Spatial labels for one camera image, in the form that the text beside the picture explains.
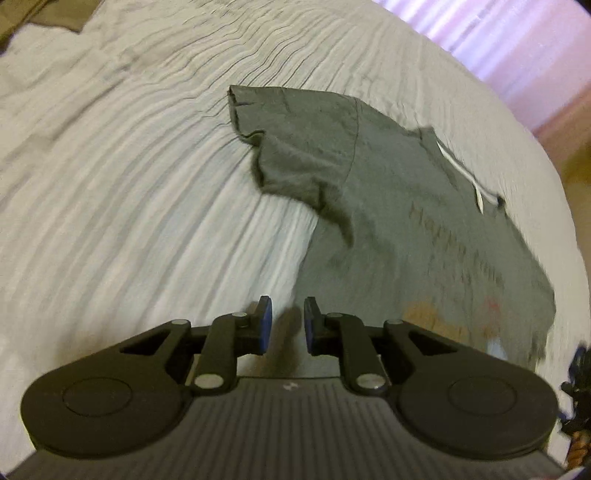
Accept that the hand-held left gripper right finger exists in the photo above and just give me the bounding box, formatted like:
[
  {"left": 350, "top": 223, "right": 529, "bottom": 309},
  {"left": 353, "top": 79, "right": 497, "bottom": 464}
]
[{"left": 303, "top": 296, "right": 483, "bottom": 395}]

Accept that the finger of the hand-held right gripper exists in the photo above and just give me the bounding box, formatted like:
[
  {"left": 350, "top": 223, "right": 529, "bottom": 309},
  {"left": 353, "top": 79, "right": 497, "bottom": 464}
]
[{"left": 558, "top": 344, "right": 591, "bottom": 435}]

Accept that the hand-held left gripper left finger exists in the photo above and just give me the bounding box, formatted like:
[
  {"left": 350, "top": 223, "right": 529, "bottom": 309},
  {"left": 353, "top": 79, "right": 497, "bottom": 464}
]
[{"left": 95, "top": 295, "right": 274, "bottom": 395}]

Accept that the grey t-shirt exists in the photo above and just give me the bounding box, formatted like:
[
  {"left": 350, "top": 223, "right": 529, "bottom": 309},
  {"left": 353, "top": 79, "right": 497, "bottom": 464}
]
[{"left": 228, "top": 84, "right": 557, "bottom": 377}]

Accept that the striped grey bed cover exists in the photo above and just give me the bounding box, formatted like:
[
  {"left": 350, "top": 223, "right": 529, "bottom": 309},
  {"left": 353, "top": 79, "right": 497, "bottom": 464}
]
[{"left": 0, "top": 0, "right": 578, "bottom": 467}]

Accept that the pink curtain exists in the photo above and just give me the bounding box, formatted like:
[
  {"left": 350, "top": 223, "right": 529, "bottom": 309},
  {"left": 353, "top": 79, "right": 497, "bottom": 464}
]
[{"left": 374, "top": 0, "right": 591, "bottom": 134}]

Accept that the brown garment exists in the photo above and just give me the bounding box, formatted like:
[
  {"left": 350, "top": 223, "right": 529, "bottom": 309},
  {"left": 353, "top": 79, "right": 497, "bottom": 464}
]
[{"left": 0, "top": 0, "right": 105, "bottom": 44}]

